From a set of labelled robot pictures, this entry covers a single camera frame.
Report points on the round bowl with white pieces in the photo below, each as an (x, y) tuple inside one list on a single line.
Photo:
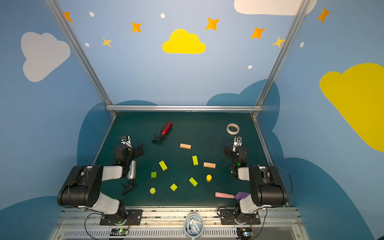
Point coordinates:
[(193, 226)]

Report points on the small green square block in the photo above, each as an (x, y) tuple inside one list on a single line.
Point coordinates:
[(173, 187)]

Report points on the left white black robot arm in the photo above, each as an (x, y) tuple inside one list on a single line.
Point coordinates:
[(82, 188)]

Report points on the white tape roll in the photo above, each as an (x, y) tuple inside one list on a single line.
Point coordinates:
[(233, 129)]

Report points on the aluminium frame right post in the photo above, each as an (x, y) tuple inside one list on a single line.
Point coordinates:
[(290, 37)]

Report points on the long green block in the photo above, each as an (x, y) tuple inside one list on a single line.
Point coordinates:
[(195, 160), (193, 181), (163, 165)]

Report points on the aluminium frame left post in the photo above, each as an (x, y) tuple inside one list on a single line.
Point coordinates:
[(64, 24)]

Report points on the left green circuit board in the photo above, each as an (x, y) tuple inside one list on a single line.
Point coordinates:
[(119, 232)]

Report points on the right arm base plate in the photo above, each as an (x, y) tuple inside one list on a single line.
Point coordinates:
[(231, 216)]

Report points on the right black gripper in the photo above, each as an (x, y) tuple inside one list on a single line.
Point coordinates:
[(229, 151)]

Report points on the silver metal bottle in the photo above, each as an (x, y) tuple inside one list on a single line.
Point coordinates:
[(131, 176)]

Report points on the right green circuit board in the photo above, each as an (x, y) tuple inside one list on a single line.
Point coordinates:
[(244, 233)]

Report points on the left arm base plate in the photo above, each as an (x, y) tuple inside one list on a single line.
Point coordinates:
[(132, 217)]

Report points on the aluminium front rail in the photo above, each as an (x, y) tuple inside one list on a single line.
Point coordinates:
[(166, 223)]

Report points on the aluminium frame post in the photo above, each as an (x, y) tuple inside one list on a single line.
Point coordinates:
[(64, 24), (290, 37)]

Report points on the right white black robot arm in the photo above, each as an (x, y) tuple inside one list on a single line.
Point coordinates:
[(266, 186)]

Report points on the pink purple brush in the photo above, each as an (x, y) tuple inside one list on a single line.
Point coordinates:
[(238, 196)]

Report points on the aluminium frame rear bar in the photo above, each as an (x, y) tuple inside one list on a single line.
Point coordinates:
[(139, 108)]

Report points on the red metal bottle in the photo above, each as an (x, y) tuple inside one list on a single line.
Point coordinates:
[(166, 128)]

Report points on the green circuit board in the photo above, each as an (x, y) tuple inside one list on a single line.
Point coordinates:
[(119, 232), (244, 233)]

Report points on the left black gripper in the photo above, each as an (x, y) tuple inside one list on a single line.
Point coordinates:
[(137, 150)]

